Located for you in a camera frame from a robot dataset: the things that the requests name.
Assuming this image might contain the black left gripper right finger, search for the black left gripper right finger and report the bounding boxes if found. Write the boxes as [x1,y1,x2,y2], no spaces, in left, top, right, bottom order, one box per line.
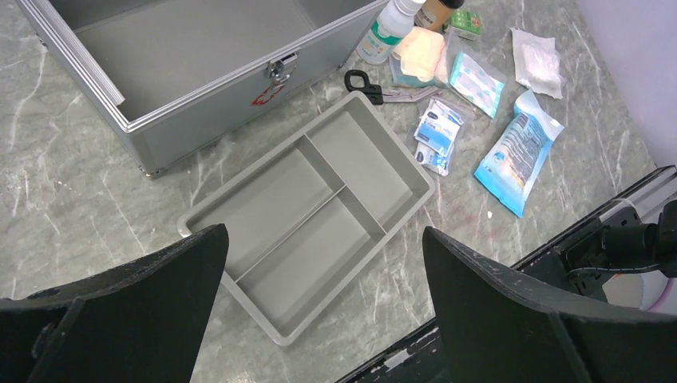
[422,227,676,382]

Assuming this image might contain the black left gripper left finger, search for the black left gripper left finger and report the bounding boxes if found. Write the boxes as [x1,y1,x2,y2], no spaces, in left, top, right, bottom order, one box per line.
[1,224,229,382]

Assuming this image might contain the alcohol wipes zip bag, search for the alcohol wipes zip bag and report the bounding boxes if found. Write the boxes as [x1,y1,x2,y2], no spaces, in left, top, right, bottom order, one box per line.
[413,96,475,176]

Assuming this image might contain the teal patterned plaster bag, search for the teal patterned plaster bag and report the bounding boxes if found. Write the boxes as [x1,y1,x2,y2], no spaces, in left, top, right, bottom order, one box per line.
[436,32,505,119]

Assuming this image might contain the white gauze packet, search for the white gauze packet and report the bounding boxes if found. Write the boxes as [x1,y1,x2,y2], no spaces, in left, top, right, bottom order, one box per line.
[511,28,565,100]

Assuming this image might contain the brown bottle orange cap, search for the brown bottle orange cap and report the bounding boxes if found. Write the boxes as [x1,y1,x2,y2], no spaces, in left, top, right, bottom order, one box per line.
[414,0,465,31]

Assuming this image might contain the white disinfectant bottle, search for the white disinfectant bottle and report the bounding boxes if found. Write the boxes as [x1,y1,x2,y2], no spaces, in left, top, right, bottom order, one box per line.
[356,0,426,65]

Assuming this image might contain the grey metal medicine case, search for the grey metal medicine case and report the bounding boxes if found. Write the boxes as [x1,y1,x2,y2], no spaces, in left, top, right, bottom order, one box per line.
[19,0,385,177]

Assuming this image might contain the blue white mask pack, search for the blue white mask pack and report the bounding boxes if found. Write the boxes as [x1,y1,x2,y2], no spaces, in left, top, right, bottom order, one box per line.
[473,90,564,218]

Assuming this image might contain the grey plastic divided tray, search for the grey plastic divided tray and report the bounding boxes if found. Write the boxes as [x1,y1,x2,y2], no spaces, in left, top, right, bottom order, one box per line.
[177,92,434,346]

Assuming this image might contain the green wind oil box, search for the green wind oil box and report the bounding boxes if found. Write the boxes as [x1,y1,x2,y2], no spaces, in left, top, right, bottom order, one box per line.
[442,10,482,41]

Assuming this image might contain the black handled scissors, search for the black handled scissors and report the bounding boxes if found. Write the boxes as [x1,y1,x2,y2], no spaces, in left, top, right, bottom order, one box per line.
[343,69,442,105]

